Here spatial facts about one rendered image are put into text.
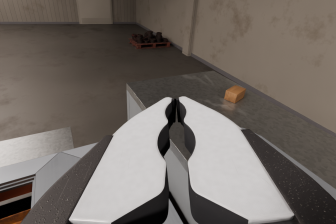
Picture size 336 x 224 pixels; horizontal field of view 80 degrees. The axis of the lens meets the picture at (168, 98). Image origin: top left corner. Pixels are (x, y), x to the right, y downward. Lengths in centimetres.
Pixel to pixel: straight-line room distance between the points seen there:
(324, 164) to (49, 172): 99
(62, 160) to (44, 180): 10
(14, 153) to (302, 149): 126
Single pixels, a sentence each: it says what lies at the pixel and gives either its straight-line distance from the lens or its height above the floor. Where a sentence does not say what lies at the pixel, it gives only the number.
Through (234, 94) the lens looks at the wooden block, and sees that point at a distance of 100.
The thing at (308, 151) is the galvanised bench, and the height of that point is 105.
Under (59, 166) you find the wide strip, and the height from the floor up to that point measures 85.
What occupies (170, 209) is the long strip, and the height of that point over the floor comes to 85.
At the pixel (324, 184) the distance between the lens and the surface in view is 74.
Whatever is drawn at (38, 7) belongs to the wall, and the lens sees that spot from 943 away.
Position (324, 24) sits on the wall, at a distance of 320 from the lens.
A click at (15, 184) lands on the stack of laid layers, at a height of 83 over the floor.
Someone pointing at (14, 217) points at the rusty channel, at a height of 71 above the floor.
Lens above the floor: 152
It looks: 28 degrees down
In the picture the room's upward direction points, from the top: 4 degrees clockwise
